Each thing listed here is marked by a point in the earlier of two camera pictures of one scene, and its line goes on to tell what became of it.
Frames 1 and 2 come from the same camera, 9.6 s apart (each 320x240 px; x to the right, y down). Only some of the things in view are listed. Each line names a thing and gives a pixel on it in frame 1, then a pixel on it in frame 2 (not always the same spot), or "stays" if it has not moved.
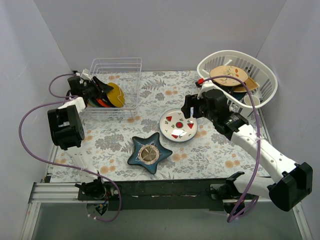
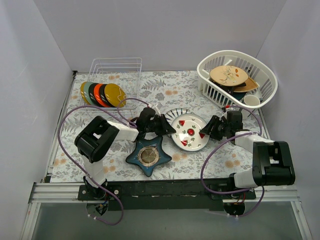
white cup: x=255 y=100 stays
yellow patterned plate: x=116 y=96 stays
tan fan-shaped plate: x=251 y=84 stays
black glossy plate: x=104 y=97 stays
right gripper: x=194 y=107 to x=216 y=127
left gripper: x=92 y=87 to x=160 y=124
